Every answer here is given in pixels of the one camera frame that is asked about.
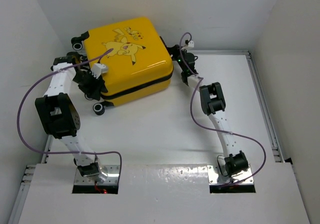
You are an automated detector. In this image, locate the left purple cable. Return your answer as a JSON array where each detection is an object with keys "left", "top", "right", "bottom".
[{"left": 16, "top": 47, "right": 123, "bottom": 177}]

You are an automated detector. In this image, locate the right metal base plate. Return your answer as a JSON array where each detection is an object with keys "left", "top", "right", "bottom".
[{"left": 207, "top": 165, "right": 254, "bottom": 187}]

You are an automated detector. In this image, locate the purple cable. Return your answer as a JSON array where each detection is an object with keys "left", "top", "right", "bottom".
[
  {"left": 179, "top": 32, "right": 267, "bottom": 187},
  {"left": 16, "top": 47, "right": 123, "bottom": 177}
]

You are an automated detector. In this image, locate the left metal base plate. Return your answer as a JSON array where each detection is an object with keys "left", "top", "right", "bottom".
[{"left": 73, "top": 165, "right": 120, "bottom": 186}]

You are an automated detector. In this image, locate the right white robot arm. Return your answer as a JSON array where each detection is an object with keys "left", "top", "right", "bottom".
[{"left": 166, "top": 44, "right": 249, "bottom": 178}]

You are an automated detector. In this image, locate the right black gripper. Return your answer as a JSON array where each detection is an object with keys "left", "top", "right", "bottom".
[{"left": 163, "top": 45, "right": 187, "bottom": 72}]

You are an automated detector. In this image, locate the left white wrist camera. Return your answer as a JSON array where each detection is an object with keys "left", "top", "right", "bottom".
[{"left": 90, "top": 63, "right": 109, "bottom": 79}]

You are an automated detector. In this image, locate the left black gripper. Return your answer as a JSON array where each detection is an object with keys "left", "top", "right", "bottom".
[{"left": 73, "top": 70, "right": 106, "bottom": 102}]

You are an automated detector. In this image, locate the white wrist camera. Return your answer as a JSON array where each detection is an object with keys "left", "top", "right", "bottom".
[
  {"left": 184, "top": 40, "right": 195, "bottom": 49},
  {"left": 90, "top": 63, "right": 109, "bottom": 79}
]

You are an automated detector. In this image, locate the metal base plate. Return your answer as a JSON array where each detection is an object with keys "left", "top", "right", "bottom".
[
  {"left": 207, "top": 165, "right": 254, "bottom": 187},
  {"left": 73, "top": 165, "right": 120, "bottom": 186}
]

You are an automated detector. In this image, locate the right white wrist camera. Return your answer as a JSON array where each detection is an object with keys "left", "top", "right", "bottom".
[{"left": 184, "top": 40, "right": 195, "bottom": 49}]

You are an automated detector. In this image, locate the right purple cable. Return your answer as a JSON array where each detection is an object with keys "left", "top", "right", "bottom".
[{"left": 179, "top": 32, "right": 267, "bottom": 187}]

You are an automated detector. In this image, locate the yellow suitcase with grey lining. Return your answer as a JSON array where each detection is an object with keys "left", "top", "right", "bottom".
[{"left": 70, "top": 16, "right": 174, "bottom": 115}]

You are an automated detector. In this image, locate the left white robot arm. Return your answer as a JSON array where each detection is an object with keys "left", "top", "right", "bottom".
[{"left": 35, "top": 53, "right": 108, "bottom": 183}]

